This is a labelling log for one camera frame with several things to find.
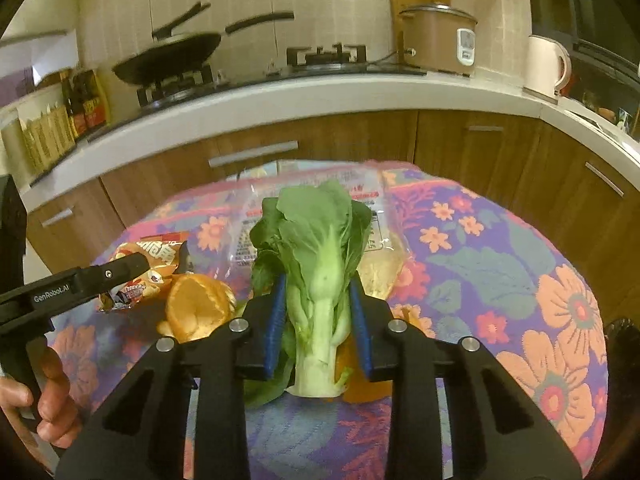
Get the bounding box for floral tablecloth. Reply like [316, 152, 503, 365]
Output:
[46, 159, 609, 480]

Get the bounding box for brown rice cooker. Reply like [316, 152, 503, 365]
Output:
[399, 3, 477, 77]

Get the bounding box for dark sauce bottle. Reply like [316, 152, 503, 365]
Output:
[60, 68, 110, 139]

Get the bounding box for orange snack bag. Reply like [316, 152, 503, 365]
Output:
[99, 232, 191, 313]

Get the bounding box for person's left hand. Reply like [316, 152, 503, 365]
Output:
[1, 348, 82, 456]

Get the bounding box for brown kitchen cabinets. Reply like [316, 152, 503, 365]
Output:
[27, 110, 639, 318]

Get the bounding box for white electric kettle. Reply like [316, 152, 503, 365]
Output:
[523, 35, 572, 103]

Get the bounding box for black frying pan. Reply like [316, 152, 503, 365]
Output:
[112, 1, 295, 87]

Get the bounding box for dark window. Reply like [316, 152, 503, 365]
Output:
[529, 0, 639, 140]

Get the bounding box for clear printed plastic bag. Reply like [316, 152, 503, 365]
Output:
[226, 160, 409, 299]

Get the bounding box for green bok choy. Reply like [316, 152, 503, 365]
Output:
[244, 181, 371, 408]

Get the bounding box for white countertop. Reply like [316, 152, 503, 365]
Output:
[21, 73, 639, 211]

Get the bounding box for black gas stove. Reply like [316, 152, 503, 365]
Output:
[88, 42, 426, 142]

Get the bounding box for black trash bin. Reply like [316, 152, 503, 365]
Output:
[605, 318, 639, 479]

